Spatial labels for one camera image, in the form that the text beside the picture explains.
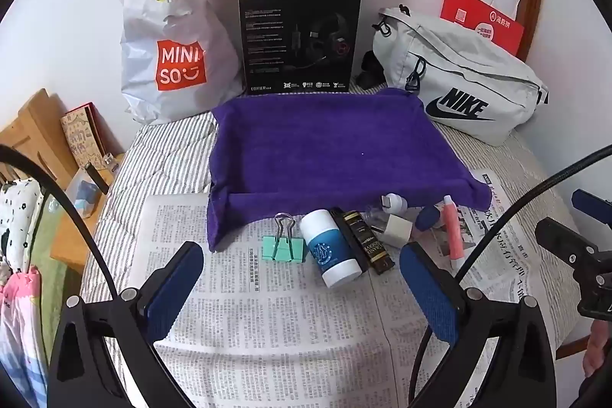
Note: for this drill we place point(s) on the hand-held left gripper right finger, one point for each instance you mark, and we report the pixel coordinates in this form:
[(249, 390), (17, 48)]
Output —
[(430, 293)]

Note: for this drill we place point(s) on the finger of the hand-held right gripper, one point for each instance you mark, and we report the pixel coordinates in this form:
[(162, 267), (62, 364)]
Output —
[(590, 200), (559, 237)]

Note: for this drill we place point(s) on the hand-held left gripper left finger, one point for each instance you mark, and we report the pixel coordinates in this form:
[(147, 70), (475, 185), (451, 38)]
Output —
[(174, 288)]

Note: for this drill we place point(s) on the pink pen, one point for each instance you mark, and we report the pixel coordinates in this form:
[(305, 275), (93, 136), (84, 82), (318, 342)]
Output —
[(453, 231)]

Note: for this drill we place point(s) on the blue and pink small tube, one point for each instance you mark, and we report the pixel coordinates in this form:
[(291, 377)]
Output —
[(428, 217)]

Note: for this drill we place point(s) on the black rectangular box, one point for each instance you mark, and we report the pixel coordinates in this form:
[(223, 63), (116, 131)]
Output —
[(366, 243)]

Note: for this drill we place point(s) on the white and blue bottle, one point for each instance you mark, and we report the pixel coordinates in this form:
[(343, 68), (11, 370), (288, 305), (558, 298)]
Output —
[(330, 250)]

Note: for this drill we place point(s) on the green binder clip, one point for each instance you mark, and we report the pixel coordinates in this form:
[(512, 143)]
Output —
[(283, 245)]

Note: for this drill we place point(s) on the person's right hand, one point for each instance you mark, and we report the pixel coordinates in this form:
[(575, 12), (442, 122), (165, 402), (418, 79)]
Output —
[(598, 348)]

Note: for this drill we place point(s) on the white cube charger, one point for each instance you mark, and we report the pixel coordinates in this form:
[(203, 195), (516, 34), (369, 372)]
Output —
[(399, 232)]

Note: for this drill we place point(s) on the clear plastic piece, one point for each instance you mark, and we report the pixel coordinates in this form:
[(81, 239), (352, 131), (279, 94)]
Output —
[(373, 217)]

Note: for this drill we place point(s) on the small white bottle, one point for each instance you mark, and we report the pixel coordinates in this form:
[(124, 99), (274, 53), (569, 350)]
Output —
[(394, 203)]

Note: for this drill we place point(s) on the newspaper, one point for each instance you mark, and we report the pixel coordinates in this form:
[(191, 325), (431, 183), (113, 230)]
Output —
[(287, 331)]

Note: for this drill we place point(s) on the blue box in clear case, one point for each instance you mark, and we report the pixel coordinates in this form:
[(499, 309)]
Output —
[(85, 197)]

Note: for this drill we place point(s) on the small glass bottle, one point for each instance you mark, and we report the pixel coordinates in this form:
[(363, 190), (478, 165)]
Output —
[(111, 163)]

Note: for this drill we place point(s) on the pink cloth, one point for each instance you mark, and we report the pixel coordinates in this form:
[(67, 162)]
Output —
[(19, 331)]

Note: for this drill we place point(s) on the white spotted cloth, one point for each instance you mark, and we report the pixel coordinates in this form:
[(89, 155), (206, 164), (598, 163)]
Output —
[(19, 221)]

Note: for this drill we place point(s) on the purple towel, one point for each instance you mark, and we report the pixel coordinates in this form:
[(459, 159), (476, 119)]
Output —
[(334, 150)]

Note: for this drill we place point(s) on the patterned book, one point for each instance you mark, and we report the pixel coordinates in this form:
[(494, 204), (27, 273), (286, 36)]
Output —
[(81, 140)]

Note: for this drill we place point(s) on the grey waist bag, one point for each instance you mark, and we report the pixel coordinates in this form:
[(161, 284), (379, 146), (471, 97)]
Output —
[(468, 68)]

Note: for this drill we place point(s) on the red paper bag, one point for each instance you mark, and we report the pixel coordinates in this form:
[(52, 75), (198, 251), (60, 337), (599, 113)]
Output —
[(492, 30)]

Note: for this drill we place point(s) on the wooden nightstand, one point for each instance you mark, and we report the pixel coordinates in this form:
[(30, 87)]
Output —
[(33, 126)]

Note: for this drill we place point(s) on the black object behind bag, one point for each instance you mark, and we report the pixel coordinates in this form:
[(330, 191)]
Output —
[(370, 71)]

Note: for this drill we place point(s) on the white plastic shopping bag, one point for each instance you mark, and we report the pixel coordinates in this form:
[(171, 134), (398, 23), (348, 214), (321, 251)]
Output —
[(158, 30)]

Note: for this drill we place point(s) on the black headphone box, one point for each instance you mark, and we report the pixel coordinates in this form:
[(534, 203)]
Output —
[(277, 35)]

